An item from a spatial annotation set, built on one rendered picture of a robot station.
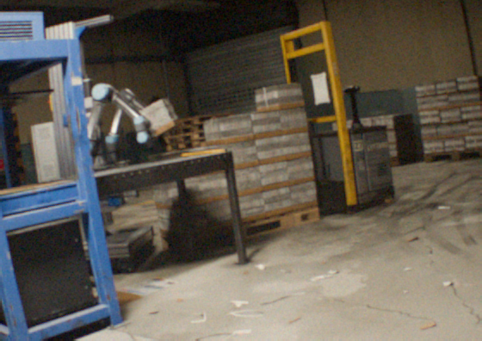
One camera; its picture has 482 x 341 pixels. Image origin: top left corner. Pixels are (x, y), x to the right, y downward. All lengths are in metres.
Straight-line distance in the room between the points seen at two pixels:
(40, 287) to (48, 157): 1.97
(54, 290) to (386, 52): 9.26
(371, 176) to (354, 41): 6.19
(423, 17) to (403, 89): 1.49
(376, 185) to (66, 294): 3.63
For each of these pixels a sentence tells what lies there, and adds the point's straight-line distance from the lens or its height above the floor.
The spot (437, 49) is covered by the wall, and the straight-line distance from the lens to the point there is 10.88.
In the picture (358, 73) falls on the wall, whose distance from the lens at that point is 11.56.
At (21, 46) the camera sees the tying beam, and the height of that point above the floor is 1.52.
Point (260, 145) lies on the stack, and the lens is 5.12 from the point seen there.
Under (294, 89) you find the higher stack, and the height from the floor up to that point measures 1.23.
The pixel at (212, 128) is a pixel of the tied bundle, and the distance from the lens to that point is 5.14.
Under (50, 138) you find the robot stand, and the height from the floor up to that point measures 1.10.
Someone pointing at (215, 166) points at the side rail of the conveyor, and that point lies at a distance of 3.93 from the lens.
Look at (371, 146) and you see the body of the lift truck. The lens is 5.72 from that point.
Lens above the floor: 0.94
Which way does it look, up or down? 3 degrees down
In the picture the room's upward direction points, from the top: 8 degrees counter-clockwise
